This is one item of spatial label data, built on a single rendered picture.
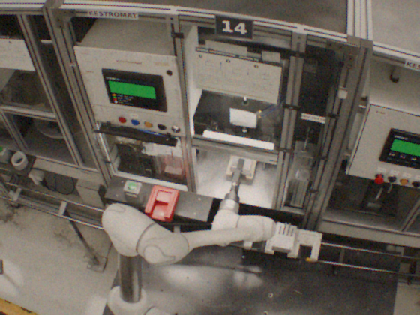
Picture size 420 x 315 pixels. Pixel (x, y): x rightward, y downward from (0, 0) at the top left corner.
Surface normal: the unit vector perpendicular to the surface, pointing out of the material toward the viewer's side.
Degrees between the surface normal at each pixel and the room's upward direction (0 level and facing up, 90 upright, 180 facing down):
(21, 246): 0
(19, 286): 0
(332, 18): 0
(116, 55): 90
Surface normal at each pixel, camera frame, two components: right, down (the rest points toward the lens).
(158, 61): -0.25, 0.80
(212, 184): -0.04, -0.57
